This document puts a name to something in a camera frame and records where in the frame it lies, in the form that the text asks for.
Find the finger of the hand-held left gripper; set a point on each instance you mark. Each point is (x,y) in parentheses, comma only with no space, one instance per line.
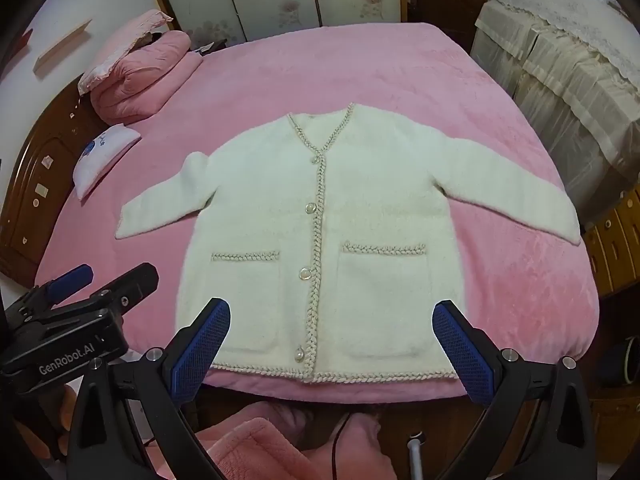
(132,285)
(75,280)

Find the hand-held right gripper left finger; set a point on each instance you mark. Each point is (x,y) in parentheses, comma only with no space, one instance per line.
(200,355)

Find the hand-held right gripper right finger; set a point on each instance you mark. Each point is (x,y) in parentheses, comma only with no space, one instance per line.
(462,355)

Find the white knit cardigan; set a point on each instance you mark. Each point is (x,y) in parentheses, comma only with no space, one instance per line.
(380,200)

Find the pink quilted robe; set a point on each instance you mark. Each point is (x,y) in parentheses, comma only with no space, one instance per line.
(260,445)

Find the wooden headboard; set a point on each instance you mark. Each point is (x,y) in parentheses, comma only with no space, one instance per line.
(35,170)

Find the white pole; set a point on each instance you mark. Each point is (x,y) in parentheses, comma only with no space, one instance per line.
(415,465)

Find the small white printed pillow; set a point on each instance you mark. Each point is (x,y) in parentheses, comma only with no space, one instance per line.
(100,160)

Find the dark round container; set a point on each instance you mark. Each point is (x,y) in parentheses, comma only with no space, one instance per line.
(620,365)

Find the wooden drawer cabinet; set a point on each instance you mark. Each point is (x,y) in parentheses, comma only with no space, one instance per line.
(615,245)

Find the pink folded quilt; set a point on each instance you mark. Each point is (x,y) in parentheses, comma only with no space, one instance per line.
(150,85)

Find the cream fabric-covered furniture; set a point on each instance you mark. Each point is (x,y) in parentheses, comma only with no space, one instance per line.
(560,125)

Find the pink lace-trimmed pillow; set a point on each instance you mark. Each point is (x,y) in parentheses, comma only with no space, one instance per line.
(125,35)

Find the pink fleece bed blanket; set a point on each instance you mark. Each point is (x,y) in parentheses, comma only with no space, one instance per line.
(400,75)

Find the wooden door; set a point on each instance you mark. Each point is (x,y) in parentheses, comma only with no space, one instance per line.
(440,0)

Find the white lace cloth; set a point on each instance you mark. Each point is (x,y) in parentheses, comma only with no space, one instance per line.
(575,5)

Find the wooden bed frame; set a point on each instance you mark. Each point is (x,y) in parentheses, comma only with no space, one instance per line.
(400,410)

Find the wooden wall shelf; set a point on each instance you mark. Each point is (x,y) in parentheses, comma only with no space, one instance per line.
(60,47)

